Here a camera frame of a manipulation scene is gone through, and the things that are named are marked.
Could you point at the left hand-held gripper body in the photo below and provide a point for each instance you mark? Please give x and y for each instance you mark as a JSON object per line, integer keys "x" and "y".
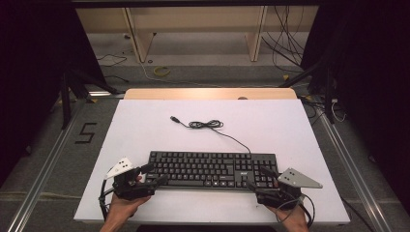
{"x": 129, "y": 190}

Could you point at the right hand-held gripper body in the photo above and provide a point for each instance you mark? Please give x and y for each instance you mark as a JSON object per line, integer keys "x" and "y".
{"x": 280, "y": 196}

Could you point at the black keyboard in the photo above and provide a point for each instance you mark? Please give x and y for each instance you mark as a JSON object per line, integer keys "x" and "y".
{"x": 199, "y": 169}

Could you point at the person's left hand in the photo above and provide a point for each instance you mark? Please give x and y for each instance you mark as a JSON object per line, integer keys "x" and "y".
{"x": 124, "y": 209}

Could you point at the person's right hand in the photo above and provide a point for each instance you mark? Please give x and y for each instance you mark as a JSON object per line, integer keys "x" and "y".
{"x": 291, "y": 220}

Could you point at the white table cover board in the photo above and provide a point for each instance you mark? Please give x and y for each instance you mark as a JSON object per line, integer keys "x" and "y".
{"x": 274, "y": 129}

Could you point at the light wooden table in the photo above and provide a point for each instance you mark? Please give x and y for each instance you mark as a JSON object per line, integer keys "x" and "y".
{"x": 193, "y": 93}

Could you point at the black metal stand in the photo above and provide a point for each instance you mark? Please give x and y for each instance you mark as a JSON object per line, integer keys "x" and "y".
{"x": 66, "y": 103}
{"x": 328, "y": 96}

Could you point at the yellow tape roll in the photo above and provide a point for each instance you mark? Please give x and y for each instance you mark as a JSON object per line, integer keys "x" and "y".
{"x": 161, "y": 71}

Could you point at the black curtain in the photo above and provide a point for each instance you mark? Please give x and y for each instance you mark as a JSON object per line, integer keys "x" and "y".
{"x": 32, "y": 64}
{"x": 370, "y": 80}

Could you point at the light wooden shelf unit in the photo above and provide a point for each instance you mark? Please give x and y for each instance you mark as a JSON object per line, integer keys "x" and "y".
{"x": 193, "y": 19}

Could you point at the aluminium floor rail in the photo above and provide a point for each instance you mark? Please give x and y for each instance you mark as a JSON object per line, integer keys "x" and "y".
{"x": 42, "y": 180}
{"x": 357, "y": 180}

